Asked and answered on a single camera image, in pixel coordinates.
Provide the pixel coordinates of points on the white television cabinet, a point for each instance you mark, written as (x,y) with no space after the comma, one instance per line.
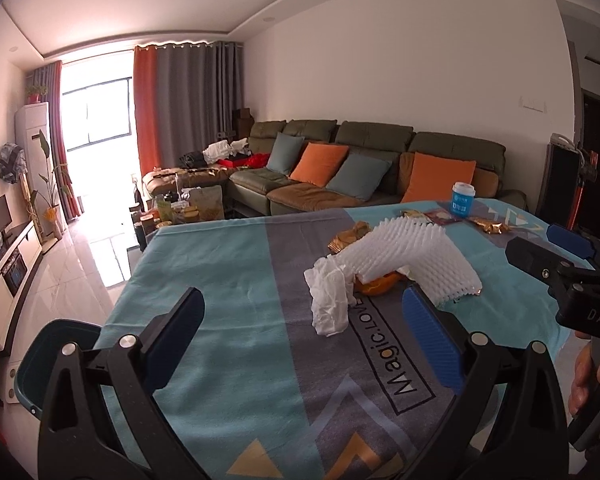
(5,280)

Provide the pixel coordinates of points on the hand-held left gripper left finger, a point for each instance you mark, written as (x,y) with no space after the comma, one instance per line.
(180,332)

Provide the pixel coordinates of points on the blue paper cup white lid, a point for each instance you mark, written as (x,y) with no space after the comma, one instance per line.
(462,205)

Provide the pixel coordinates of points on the tall leafy plant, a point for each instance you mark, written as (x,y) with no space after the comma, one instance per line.
(50,180)

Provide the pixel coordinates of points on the black upright board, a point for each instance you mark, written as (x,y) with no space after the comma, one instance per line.
(555,185)

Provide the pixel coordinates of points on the coffee table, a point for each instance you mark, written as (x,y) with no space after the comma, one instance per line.
(180,220)

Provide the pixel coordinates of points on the large blue grey pillow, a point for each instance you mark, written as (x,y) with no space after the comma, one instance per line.
(360,175)

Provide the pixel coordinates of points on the small orange pillow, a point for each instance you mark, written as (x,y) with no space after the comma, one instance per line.
(320,162)

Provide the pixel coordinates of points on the small blue grey pillow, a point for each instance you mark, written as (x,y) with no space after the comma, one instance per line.
(285,155)

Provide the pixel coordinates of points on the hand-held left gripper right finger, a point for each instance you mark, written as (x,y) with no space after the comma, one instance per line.
(430,335)

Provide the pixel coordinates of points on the white standing air conditioner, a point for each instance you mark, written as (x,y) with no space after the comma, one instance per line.
(32,160)

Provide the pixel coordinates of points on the window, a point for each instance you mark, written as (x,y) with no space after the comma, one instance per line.
(97,115)

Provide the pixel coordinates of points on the large orange pillow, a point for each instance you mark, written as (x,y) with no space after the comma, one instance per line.
(437,177)

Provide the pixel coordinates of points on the teal trash bin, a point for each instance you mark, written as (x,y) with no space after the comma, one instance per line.
(35,360)

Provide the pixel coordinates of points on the glass snack jar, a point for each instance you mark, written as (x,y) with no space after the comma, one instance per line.
(162,212)

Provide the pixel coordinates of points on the white clothes pile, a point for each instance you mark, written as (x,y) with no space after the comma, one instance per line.
(220,150)

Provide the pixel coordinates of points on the orange peel piece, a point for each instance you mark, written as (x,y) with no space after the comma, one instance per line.
(375,286)

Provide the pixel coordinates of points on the white foam fruit net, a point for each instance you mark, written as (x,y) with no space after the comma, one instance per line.
(420,255)

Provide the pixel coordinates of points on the tan snack bag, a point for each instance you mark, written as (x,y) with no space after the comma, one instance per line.
(207,204)

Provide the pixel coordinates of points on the grey red curtain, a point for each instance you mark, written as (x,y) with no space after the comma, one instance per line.
(55,110)

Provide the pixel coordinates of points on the blue grey printed tablecloth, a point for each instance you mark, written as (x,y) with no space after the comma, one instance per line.
(230,285)

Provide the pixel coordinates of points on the green brown sectional sofa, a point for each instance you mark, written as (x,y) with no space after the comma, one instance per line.
(370,135)

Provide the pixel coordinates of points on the red upright pole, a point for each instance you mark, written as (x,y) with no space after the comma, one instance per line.
(580,200)

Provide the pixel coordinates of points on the small potted plant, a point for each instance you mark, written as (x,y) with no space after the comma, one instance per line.
(36,92)

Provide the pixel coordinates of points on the red snack packet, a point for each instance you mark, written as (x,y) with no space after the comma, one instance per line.
(442,216)

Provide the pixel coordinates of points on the white gold snack packet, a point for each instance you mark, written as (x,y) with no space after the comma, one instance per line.
(414,214)

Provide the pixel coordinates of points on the cardboard boxes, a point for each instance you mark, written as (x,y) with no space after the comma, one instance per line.
(242,122)

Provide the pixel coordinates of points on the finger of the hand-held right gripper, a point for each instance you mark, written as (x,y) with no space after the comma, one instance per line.
(532,260)
(570,240)

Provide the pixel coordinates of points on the dark clothes pile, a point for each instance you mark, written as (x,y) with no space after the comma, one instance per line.
(192,159)

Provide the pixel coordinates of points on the white wall switch plate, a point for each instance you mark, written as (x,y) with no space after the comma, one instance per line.
(532,104)

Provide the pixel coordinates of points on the gold wrapper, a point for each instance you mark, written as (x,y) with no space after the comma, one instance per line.
(347,237)

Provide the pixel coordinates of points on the red cloth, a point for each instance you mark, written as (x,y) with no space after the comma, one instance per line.
(247,161)

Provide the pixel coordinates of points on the black monitor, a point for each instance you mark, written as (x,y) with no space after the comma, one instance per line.
(0,212)

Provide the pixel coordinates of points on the hanging grey bag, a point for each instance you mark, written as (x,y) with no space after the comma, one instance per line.
(12,162)

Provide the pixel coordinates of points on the orange curtain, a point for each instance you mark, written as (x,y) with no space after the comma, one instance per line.
(147,110)

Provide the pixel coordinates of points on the person's right hand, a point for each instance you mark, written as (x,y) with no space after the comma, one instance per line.
(580,385)

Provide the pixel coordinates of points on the white tissue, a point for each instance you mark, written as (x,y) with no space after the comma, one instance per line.
(330,295)

